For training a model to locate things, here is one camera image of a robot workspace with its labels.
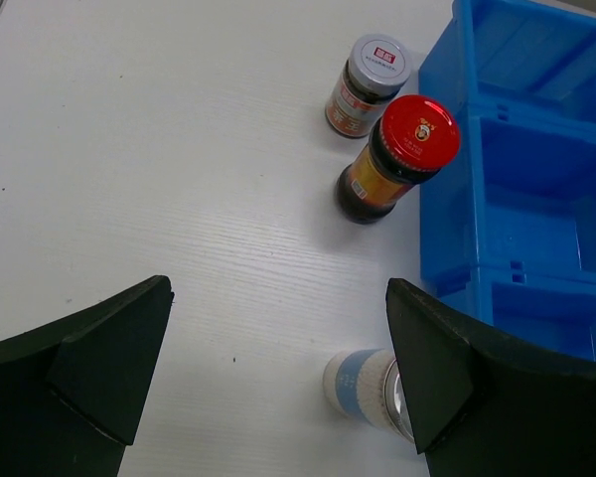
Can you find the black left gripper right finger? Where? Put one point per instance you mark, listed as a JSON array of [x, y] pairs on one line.
[[485, 403]]

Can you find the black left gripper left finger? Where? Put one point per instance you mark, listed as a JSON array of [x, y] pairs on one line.
[[72, 392]]

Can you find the white-lid dark sauce jar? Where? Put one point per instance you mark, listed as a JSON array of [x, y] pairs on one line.
[[375, 71]]

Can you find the blue-label white seasoning bottle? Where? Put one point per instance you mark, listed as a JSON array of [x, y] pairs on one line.
[[365, 385]]

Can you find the blue three-compartment plastic bin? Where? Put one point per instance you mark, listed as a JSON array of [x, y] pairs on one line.
[[508, 228]]

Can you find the red-lid chili sauce jar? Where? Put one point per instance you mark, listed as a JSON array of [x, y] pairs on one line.
[[413, 140]]

